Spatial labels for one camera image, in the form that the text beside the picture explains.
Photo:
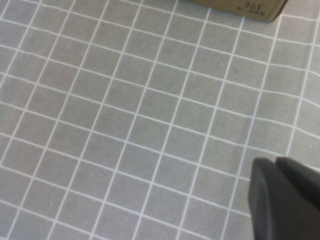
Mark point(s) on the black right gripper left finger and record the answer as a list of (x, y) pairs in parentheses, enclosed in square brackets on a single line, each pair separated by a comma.
[(275, 212)]

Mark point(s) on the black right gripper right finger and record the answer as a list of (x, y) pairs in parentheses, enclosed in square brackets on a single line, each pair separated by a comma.
[(302, 177)]

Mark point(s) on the brown cardboard shoe box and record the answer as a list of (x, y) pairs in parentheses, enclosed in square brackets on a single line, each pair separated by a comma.
[(225, 5)]

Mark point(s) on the grey white-checked tablecloth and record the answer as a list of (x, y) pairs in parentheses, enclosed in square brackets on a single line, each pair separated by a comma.
[(125, 125)]

